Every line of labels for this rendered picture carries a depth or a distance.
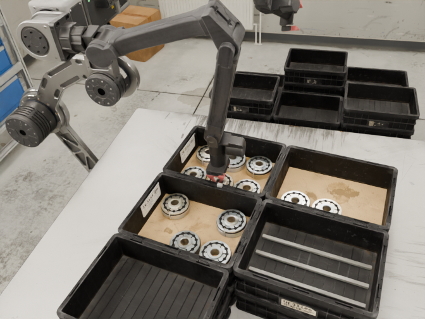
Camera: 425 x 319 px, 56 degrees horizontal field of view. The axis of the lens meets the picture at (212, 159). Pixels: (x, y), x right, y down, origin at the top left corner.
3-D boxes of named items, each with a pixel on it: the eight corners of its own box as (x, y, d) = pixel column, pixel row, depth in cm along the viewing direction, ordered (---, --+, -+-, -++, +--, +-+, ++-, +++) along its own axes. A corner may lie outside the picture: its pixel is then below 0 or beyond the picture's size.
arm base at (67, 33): (76, 49, 125) (64, 11, 117) (99, 51, 123) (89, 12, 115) (61, 62, 119) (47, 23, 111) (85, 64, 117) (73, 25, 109)
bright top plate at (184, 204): (157, 212, 143) (157, 211, 143) (167, 192, 150) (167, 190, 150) (183, 217, 141) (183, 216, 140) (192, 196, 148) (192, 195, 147)
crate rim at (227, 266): (116, 235, 130) (115, 231, 129) (161, 175, 150) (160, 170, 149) (231, 275, 117) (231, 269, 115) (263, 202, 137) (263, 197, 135)
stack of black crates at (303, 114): (271, 157, 267) (272, 116, 244) (277, 131, 288) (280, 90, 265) (332, 166, 257) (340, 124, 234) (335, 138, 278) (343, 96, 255)
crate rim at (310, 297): (231, 275, 117) (231, 270, 115) (263, 202, 137) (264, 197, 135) (375, 324, 103) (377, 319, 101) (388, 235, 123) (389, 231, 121)
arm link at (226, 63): (226, 17, 104) (215, 43, 98) (247, 23, 103) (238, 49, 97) (209, 122, 139) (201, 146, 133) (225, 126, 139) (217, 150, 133)
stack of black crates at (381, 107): (332, 167, 256) (343, 108, 227) (336, 138, 277) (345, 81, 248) (400, 176, 246) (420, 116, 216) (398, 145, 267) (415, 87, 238)
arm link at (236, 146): (212, 116, 135) (205, 135, 130) (245, 121, 132) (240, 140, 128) (216, 139, 145) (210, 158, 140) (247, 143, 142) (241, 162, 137)
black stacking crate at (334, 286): (233, 292, 123) (231, 271, 115) (263, 221, 143) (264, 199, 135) (368, 340, 110) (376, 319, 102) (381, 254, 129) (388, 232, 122)
